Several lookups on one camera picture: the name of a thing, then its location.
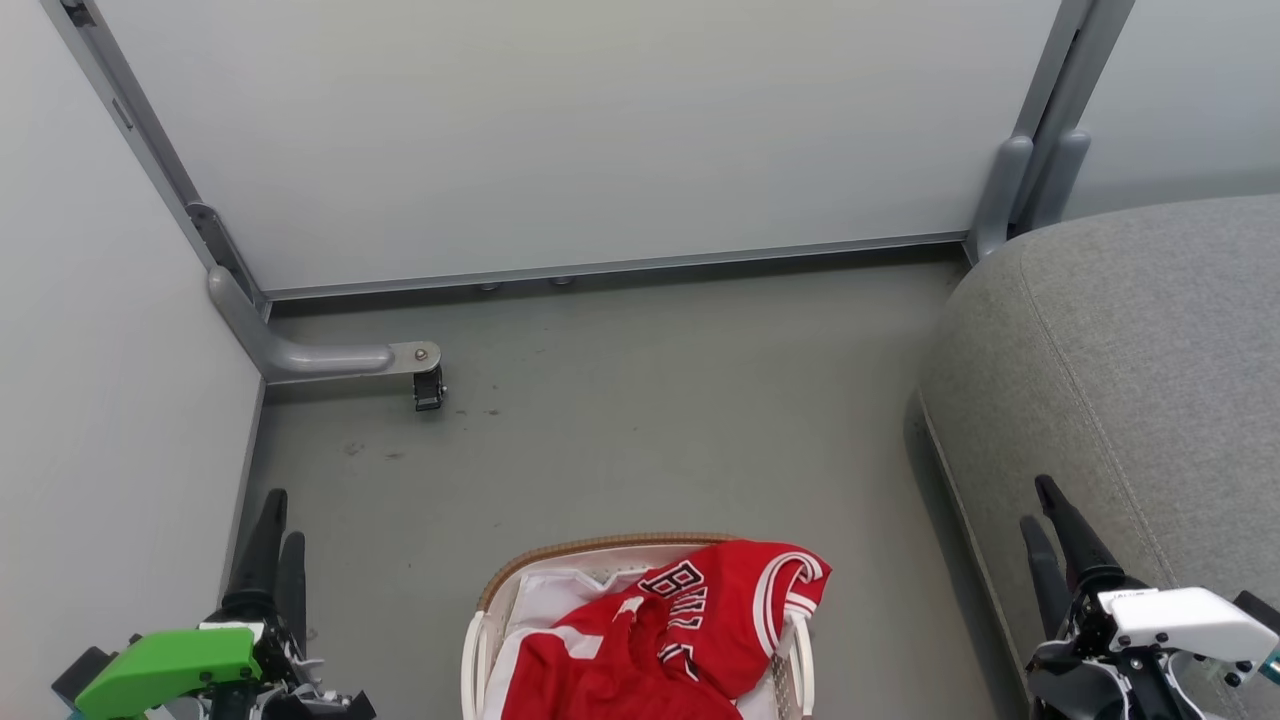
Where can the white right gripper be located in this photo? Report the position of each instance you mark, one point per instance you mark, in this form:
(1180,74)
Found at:
(1185,625)

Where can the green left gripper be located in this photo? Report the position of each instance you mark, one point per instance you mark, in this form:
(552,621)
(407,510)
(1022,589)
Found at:
(170,670)

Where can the red basketball jersey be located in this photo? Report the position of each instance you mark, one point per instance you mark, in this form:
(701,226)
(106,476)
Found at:
(690,640)

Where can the grey fabric sofa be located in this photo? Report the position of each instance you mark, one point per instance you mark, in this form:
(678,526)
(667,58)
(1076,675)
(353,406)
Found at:
(1130,360)

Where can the grey partition foot with plate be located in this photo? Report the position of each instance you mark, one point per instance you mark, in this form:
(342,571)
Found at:
(300,358)

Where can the white round laundry basket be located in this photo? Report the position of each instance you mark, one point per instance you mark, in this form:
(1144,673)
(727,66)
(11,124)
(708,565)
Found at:
(480,650)

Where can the white side partition panel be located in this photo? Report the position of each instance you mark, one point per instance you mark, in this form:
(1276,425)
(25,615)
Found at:
(90,300)

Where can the grey forked partition foot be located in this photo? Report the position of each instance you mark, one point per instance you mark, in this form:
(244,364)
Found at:
(1020,190)

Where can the large white partition panel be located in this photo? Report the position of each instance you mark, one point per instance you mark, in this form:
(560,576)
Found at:
(560,130)

